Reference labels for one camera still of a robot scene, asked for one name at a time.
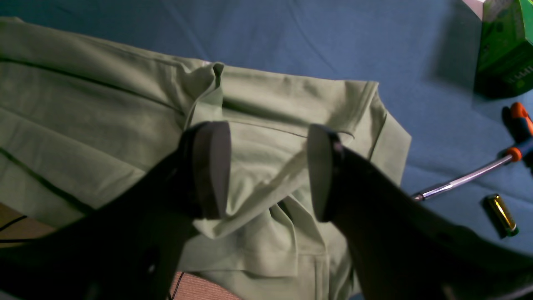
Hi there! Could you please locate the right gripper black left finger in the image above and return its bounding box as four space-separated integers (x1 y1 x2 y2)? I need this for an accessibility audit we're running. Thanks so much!
0 121 232 300

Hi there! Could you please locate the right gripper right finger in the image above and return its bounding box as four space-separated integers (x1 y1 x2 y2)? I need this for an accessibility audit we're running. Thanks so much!
308 125 532 300

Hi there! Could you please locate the light green T-shirt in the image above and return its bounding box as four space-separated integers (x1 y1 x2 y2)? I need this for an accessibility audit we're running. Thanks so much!
1 17 411 300

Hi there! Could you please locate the small gold battery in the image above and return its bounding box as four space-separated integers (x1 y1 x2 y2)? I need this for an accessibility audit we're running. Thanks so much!
483 194 519 238

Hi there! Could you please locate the blue table cloth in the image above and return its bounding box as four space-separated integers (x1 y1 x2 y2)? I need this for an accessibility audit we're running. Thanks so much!
0 0 533 300

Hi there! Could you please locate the green tissue box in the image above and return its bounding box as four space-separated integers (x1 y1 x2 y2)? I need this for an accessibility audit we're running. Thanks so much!
475 0 533 98

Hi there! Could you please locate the blue orange handled screwdriver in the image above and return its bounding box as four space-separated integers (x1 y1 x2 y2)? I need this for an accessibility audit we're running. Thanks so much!
411 101 533 203

